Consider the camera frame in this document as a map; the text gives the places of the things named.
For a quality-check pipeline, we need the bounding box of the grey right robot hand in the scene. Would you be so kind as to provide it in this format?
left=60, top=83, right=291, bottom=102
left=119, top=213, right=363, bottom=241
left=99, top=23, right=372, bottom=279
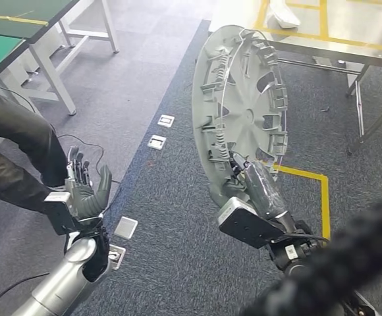
left=229, top=152, right=292, bottom=221

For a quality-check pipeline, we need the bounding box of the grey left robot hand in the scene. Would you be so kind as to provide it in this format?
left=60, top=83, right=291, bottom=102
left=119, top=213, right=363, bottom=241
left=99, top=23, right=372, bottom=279
left=67, top=147, right=113, bottom=220

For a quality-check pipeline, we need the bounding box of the silver plastic wheel hubcap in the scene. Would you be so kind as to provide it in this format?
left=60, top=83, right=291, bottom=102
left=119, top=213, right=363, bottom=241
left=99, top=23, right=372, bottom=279
left=192, top=24, right=289, bottom=208

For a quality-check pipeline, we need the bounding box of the metal legged workbench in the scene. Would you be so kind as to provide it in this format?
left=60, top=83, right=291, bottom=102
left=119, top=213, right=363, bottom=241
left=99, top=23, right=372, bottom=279
left=209, top=0, right=382, bottom=155

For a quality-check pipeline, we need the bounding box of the plain silver floor cover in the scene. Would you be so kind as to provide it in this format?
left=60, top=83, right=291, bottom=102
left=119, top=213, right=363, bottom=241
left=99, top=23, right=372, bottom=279
left=113, top=216, right=139, bottom=240

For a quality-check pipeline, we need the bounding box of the open floor socket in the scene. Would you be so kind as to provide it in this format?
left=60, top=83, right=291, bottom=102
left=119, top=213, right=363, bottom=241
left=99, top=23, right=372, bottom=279
left=107, top=244, right=126, bottom=271

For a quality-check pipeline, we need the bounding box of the white framed floor socket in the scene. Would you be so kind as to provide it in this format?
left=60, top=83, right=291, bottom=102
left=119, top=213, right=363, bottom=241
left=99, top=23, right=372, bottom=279
left=146, top=134, right=167, bottom=151
left=157, top=114, right=175, bottom=128

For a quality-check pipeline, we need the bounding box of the person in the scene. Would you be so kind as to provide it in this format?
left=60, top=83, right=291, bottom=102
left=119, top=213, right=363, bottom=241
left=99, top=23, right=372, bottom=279
left=0, top=80, right=68, bottom=215

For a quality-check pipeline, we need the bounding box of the white plastic bag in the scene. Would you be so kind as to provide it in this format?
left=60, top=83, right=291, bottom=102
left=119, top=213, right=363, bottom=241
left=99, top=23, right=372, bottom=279
left=265, top=0, right=301, bottom=29

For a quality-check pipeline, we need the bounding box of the green topped white table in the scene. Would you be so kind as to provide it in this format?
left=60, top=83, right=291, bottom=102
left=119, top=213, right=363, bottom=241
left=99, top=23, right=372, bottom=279
left=0, top=0, right=120, bottom=117

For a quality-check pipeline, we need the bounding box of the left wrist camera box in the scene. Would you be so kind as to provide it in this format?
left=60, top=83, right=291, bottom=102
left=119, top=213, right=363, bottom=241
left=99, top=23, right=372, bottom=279
left=43, top=192, right=79, bottom=236

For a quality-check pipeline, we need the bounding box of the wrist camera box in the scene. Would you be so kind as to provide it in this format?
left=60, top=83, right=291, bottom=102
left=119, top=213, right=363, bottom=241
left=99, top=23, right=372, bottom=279
left=43, top=192, right=79, bottom=236
left=217, top=197, right=287, bottom=250

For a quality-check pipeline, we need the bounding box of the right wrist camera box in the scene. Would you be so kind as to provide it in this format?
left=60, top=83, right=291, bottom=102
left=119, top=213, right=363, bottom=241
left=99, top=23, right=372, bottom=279
left=217, top=197, right=287, bottom=250

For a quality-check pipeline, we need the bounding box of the black floor cable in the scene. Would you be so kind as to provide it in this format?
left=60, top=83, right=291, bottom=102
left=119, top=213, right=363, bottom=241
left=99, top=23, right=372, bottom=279
left=54, top=132, right=122, bottom=185

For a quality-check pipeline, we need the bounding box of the black braided cable sleeve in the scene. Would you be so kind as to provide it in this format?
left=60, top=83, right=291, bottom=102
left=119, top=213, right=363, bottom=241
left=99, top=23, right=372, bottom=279
left=240, top=185, right=382, bottom=316

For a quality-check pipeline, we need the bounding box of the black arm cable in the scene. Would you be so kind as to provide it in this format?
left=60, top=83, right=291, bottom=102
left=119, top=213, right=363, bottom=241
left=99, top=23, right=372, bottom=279
left=0, top=272, right=50, bottom=316

